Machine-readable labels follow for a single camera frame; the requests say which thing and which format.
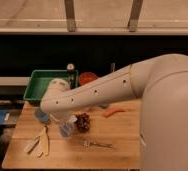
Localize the grey-blue towel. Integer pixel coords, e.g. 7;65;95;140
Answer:
59;122;75;138

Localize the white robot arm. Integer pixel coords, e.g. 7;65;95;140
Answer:
40;54;188;171

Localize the bunch of dark grapes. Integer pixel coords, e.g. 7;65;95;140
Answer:
75;113;90;133

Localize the blue small cup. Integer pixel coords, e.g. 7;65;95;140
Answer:
35;108;50;123

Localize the metal fork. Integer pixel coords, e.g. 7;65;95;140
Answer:
83;140;114;148

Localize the blue sponge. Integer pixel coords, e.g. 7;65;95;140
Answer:
99;104;109;109

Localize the red bowl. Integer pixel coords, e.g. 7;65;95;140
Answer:
78;72;98;85

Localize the orange carrot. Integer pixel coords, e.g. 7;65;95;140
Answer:
103;108;125;118

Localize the green plastic tray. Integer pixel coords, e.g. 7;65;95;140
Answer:
23;70;70;104

